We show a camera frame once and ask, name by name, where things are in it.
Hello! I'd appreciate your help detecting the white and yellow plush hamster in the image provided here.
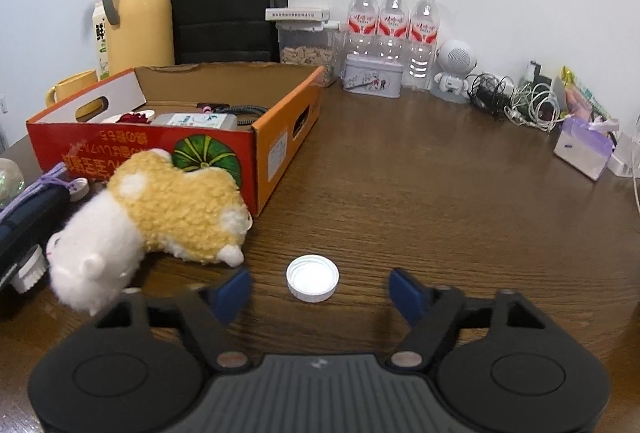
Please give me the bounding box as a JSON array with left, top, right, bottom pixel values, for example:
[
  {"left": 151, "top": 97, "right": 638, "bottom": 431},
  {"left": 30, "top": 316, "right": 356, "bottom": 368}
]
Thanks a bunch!
[{"left": 46, "top": 148, "right": 253, "bottom": 315}]

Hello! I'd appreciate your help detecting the red fabric item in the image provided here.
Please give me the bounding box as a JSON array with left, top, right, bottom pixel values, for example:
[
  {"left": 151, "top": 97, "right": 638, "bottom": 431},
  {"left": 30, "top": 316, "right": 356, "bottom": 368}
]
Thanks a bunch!
[{"left": 116, "top": 110, "right": 155, "bottom": 124}]

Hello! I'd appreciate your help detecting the navy zip pouch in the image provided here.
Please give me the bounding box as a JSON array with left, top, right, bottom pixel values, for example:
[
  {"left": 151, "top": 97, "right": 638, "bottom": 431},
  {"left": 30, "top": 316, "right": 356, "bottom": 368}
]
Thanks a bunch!
[{"left": 1, "top": 187, "right": 70, "bottom": 292}]

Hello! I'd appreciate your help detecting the clear plastic wipes box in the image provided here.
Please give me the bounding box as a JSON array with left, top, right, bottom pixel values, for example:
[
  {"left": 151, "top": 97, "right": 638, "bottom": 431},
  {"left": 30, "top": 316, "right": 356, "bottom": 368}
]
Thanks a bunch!
[{"left": 151, "top": 112, "right": 239, "bottom": 131}]

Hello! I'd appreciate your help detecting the small white bottle cap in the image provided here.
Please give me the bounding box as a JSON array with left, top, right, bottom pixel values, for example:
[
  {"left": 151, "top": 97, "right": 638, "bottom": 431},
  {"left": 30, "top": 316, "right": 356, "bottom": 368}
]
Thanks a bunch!
[{"left": 285, "top": 254, "right": 340, "bottom": 303}]

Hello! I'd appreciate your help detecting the red cardboard box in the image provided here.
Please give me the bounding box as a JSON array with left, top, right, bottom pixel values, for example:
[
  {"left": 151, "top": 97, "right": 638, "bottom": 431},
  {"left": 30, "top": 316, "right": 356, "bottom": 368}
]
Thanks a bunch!
[{"left": 26, "top": 63, "right": 323, "bottom": 216}]

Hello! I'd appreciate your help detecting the white ribbed round knob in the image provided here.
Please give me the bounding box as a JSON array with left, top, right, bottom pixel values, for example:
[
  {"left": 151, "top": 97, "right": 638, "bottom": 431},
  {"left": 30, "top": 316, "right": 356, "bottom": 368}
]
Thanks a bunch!
[{"left": 11, "top": 243, "right": 48, "bottom": 293}]

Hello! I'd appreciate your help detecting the small decorated tin box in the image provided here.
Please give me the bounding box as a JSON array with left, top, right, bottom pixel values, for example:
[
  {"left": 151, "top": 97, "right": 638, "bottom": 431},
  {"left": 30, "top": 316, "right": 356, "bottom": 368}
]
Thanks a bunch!
[{"left": 341, "top": 54, "right": 402, "bottom": 98}]

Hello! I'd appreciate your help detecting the purple tissue pack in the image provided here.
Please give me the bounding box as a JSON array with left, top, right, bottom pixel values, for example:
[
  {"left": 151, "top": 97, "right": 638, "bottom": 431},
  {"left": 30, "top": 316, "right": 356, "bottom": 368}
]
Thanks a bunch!
[{"left": 553, "top": 117, "right": 620, "bottom": 182}]

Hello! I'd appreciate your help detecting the white robot toy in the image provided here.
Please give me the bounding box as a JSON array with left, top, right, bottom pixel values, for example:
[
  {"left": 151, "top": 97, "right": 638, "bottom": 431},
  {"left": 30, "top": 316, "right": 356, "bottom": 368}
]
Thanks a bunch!
[{"left": 431, "top": 39, "right": 477, "bottom": 104}]

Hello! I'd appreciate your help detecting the iridescent glass ball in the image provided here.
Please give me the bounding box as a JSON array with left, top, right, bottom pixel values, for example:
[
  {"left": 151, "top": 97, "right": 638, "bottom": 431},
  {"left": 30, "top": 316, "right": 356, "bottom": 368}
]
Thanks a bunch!
[{"left": 0, "top": 158, "right": 25, "bottom": 209}]

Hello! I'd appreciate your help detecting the water bottle right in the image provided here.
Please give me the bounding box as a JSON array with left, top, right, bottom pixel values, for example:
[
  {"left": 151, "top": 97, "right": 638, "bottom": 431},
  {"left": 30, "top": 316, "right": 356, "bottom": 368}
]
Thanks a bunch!
[{"left": 401, "top": 0, "right": 439, "bottom": 90}]

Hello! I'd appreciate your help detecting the water bottle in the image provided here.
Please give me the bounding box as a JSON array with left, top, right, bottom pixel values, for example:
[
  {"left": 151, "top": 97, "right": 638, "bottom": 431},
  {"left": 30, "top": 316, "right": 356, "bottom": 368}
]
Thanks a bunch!
[
  {"left": 376, "top": 0, "right": 409, "bottom": 62},
  {"left": 345, "top": 0, "right": 378, "bottom": 55},
  {"left": 401, "top": 0, "right": 439, "bottom": 90}
]

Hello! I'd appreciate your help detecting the colourful snack packet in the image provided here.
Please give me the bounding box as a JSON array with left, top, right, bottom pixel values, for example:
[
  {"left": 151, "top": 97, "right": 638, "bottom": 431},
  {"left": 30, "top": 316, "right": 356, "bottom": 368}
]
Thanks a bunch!
[{"left": 559, "top": 66, "right": 610, "bottom": 122}]

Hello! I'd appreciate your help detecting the clear snack container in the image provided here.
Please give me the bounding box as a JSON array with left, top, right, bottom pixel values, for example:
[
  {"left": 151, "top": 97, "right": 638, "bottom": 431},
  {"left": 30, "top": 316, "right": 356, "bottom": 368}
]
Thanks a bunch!
[{"left": 265, "top": 8, "right": 341, "bottom": 86}]

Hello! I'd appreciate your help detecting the yellow ceramic mug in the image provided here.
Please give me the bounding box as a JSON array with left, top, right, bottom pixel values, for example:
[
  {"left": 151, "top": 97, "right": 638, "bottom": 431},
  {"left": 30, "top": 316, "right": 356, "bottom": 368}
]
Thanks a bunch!
[{"left": 44, "top": 70, "right": 98, "bottom": 107}]

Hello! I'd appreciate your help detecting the water bottle left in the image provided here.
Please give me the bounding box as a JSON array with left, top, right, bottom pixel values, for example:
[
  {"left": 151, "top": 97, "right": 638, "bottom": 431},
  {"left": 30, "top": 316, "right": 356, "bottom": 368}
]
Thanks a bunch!
[{"left": 345, "top": 0, "right": 378, "bottom": 55}]

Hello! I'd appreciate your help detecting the water bottle middle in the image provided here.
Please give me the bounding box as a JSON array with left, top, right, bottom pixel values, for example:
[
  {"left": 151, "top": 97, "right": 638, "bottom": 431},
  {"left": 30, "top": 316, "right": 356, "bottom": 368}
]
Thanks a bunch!
[{"left": 376, "top": 0, "right": 409, "bottom": 62}]

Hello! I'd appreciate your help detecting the white milk carton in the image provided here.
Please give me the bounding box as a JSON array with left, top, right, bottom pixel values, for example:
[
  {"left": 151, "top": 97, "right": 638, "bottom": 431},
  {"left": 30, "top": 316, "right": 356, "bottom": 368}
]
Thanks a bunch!
[{"left": 92, "top": 2, "right": 110, "bottom": 80}]

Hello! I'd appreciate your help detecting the yellow thermos jug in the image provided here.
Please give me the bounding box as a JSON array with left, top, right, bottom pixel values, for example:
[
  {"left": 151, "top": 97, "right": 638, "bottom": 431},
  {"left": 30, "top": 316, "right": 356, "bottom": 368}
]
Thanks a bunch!
[{"left": 102, "top": 0, "right": 175, "bottom": 76}]

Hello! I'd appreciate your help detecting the tangle of black cables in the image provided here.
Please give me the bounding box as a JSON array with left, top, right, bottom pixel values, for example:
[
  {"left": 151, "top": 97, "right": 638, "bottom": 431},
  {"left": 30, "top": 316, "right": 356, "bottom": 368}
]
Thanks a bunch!
[{"left": 466, "top": 71, "right": 516, "bottom": 119}]

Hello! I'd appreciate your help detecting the tangle of white cables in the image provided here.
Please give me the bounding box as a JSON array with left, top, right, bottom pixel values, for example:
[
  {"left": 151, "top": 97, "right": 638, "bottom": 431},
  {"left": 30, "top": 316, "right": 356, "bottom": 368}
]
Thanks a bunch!
[{"left": 503, "top": 80, "right": 569, "bottom": 133}]

